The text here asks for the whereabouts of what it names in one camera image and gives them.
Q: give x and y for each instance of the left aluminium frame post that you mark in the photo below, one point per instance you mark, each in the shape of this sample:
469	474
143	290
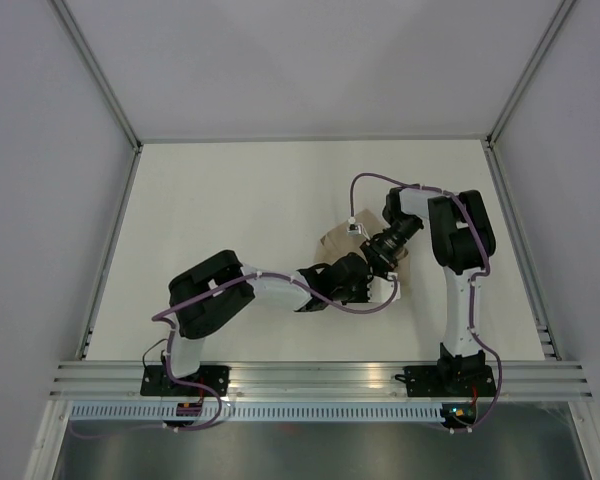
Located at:
67	19

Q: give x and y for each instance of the right aluminium frame post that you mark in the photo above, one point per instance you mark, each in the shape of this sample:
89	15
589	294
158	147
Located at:
490	144

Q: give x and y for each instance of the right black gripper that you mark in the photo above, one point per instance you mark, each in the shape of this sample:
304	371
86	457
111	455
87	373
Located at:
379	260

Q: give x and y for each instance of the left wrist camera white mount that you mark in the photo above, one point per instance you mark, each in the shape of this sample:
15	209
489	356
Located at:
385	289

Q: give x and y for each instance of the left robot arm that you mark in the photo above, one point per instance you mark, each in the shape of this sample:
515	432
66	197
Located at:
215	291

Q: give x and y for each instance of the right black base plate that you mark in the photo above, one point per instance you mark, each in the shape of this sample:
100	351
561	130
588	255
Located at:
427	381

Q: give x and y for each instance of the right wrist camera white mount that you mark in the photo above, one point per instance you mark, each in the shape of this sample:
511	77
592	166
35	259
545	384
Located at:
356	228

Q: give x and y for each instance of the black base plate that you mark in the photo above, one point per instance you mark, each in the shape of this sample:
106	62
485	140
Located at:
156	383
427	381

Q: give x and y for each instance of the aluminium front rail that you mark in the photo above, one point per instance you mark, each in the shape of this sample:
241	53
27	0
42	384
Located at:
523	381

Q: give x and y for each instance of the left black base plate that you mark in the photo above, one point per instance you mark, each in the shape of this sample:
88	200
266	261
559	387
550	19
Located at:
156	383

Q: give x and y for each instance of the white slotted cable duct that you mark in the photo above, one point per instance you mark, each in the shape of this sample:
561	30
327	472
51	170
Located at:
259	411

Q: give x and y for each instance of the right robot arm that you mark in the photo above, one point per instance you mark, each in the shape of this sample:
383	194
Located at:
462	241

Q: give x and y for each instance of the aluminium frame post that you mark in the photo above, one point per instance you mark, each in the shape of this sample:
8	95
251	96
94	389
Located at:
67	19
490	144

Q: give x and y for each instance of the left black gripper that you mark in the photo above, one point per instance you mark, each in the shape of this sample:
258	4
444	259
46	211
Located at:
365	281

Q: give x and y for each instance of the beige cloth napkin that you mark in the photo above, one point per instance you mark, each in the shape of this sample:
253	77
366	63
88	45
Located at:
336	243

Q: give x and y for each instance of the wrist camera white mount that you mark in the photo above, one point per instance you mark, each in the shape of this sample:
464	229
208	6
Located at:
356	228
385	289

